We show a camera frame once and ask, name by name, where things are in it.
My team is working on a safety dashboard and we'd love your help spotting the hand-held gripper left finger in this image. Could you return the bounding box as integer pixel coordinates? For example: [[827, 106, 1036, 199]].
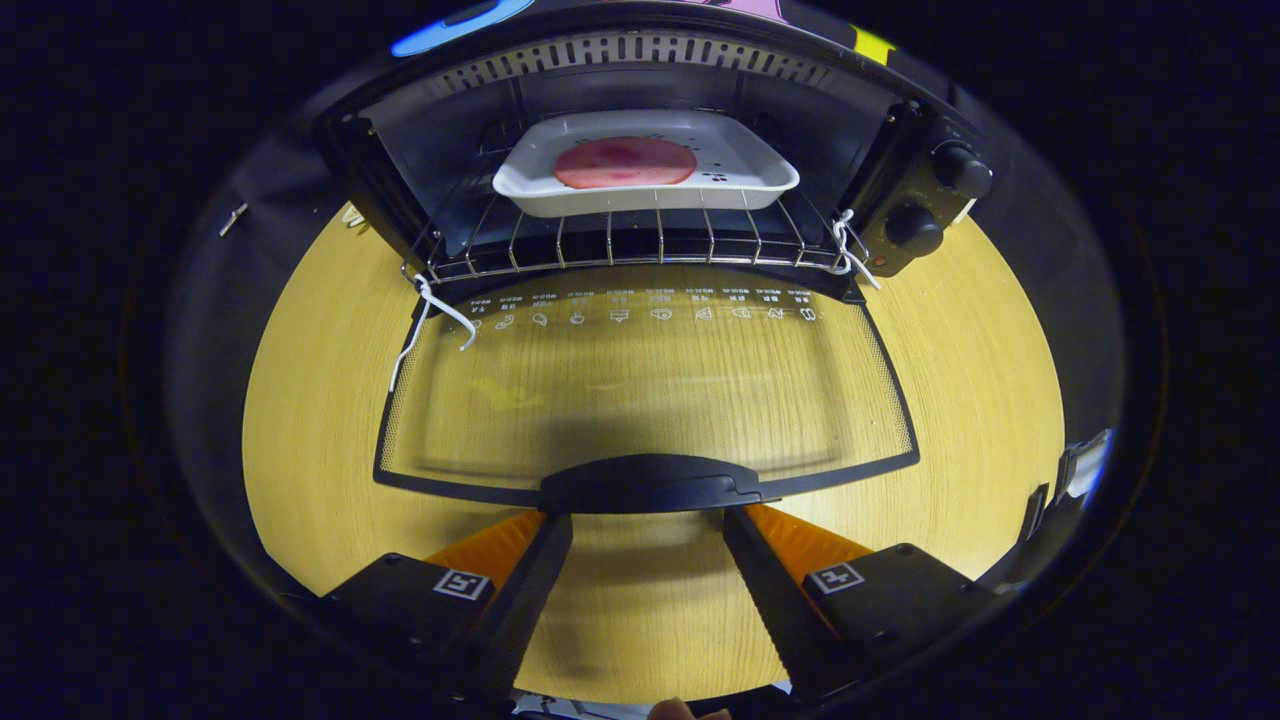
[[320, 510, 574, 701]]

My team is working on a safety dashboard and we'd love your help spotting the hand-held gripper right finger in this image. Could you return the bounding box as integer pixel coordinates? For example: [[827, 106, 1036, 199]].
[[722, 503, 1004, 701]]

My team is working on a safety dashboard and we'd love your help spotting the black toaster oven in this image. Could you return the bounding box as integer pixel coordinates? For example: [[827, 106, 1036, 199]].
[[315, 5, 996, 516]]

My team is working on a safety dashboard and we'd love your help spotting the white square plate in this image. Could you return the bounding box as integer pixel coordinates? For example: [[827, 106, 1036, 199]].
[[492, 108, 801, 219]]

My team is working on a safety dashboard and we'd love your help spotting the pink round food slice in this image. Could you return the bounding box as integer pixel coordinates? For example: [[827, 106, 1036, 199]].
[[553, 136, 698, 191]]

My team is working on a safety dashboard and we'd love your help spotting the white string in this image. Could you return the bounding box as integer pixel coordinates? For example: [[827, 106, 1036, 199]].
[[388, 275, 479, 393], [830, 208, 883, 291]]

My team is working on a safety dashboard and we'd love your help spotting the metal wire oven rack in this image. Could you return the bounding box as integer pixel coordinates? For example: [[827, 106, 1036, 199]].
[[425, 195, 851, 283]]

